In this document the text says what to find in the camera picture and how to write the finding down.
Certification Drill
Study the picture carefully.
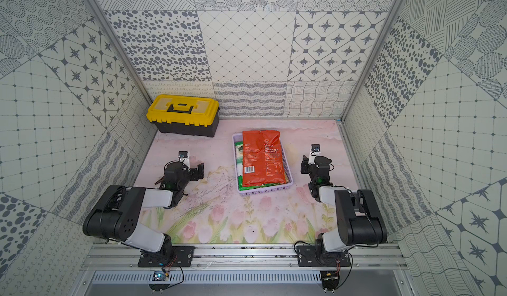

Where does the red chips bag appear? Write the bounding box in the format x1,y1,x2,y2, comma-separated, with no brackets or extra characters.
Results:
242,130,286,187

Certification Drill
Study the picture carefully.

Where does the green Chuba cassava chips bag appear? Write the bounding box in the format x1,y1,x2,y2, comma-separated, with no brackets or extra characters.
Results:
234,141,281,194

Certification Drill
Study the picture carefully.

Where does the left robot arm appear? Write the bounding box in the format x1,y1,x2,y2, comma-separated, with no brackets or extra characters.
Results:
83,160,205,259

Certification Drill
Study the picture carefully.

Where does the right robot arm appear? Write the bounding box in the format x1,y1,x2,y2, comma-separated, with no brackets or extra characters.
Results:
301,153,388,255

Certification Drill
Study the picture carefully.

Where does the lilac plastic basket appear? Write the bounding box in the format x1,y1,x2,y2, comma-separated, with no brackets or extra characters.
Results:
232,133,294,197

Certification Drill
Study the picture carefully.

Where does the yellow black toolbox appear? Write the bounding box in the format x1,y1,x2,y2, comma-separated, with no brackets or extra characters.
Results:
147,94,219,138

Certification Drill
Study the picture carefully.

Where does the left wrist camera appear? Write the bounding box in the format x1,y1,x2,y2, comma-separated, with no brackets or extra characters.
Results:
178,151,190,169

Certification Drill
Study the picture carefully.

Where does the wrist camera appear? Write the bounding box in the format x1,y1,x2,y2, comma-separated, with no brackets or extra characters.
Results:
308,144,320,165
178,151,190,169

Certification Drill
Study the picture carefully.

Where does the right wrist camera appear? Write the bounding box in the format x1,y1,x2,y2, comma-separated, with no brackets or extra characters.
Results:
308,144,320,165

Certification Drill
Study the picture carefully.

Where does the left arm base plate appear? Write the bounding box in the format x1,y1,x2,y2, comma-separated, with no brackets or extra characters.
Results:
137,246,195,268

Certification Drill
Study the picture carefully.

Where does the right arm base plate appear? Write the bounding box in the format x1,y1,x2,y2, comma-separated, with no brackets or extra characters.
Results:
294,244,351,268

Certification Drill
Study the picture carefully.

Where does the aluminium mounting rail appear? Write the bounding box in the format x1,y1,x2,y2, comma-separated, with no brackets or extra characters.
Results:
81,244,408,270

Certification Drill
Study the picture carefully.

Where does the white slotted cable duct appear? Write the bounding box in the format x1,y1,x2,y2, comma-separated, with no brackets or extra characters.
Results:
92,270,321,284

